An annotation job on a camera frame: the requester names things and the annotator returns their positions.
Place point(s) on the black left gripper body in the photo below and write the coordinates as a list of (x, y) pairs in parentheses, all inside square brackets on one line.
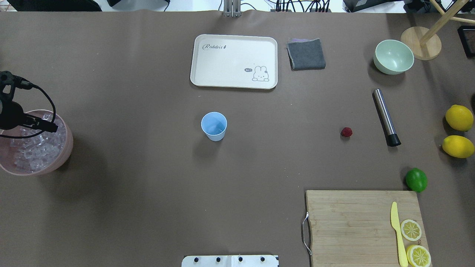
[(11, 115)]

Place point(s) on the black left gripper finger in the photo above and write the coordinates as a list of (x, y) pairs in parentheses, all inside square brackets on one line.
[(36, 123)]

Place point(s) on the pink bowl of ice cubes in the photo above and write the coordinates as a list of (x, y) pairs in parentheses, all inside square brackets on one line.
[(38, 155)]

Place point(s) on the light blue plastic cup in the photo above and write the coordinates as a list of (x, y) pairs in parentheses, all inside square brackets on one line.
[(214, 125)]

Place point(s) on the wooden cup tree stand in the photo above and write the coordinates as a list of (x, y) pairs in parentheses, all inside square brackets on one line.
[(423, 42)]

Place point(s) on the cream rabbit tray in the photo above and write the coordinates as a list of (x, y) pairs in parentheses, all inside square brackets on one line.
[(234, 61)]

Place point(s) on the grey folded cloth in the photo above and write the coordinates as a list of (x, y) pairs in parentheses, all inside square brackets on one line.
[(306, 54)]

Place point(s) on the red strawberry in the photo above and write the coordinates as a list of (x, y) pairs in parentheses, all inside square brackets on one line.
[(346, 132)]

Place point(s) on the wooden cutting board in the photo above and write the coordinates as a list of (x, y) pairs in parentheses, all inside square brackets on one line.
[(352, 228)]

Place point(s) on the steel muddler black tip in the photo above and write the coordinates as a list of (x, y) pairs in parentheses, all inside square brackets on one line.
[(392, 138)]

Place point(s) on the mint green bowl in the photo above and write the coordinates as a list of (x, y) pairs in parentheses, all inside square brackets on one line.
[(393, 57)]

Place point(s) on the green lime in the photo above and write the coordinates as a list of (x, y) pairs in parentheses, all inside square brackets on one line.
[(416, 180)]

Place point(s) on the lemon slice upper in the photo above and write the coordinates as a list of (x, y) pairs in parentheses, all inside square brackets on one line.
[(411, 230)]

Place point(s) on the lemon slice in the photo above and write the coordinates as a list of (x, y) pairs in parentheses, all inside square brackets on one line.
[(411, 230), (418, 256)]

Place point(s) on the yellow plastic knife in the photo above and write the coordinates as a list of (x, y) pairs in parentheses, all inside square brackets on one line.
[(394, 220)]

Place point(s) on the lemon slice lower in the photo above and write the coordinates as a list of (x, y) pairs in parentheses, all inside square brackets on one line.
[(418, 256)]

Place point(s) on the yellow lemon near scoop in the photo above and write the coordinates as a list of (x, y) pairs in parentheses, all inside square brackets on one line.
[(459, 117)]

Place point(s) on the yellow lemon near lime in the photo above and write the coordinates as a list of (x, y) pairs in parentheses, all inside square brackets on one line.
[(458, 146)]

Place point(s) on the black glass rack tray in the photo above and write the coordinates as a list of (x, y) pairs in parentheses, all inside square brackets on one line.
[(467, 38)]

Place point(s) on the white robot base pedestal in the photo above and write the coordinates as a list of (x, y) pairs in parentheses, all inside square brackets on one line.
[(231, 261)]

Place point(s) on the aluminium frame post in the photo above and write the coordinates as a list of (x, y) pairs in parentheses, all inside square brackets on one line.
[(232, 8)]

